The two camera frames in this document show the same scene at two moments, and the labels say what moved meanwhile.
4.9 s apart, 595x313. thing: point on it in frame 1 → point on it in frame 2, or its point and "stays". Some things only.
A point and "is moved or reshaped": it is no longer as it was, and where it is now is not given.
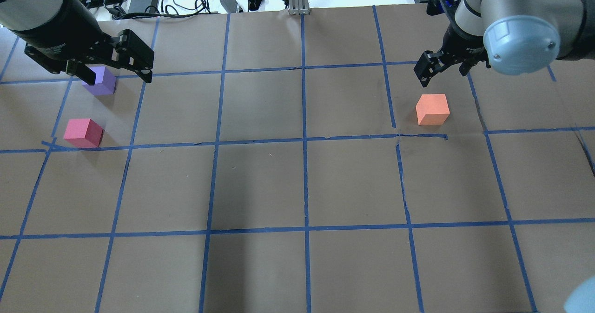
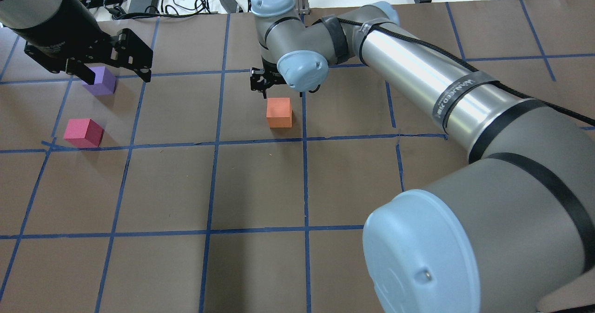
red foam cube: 83,133 stays
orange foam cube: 432,109 is moved or reshaped
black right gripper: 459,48 → 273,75
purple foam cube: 105,81 stays
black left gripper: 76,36 stays
